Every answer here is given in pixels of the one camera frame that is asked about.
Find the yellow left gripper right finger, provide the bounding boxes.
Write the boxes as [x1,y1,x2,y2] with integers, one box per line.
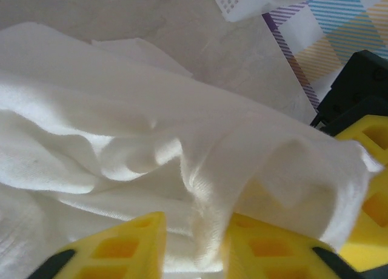
[222,178,364,279]

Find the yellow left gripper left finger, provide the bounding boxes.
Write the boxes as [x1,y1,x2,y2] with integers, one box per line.
[30,211,167,279]

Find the white t-shirt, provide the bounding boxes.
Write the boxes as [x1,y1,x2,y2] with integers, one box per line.
[0,21,384,279]

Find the white perforated plastic basket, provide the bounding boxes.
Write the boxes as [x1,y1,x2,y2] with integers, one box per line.
[207,0,313,22]

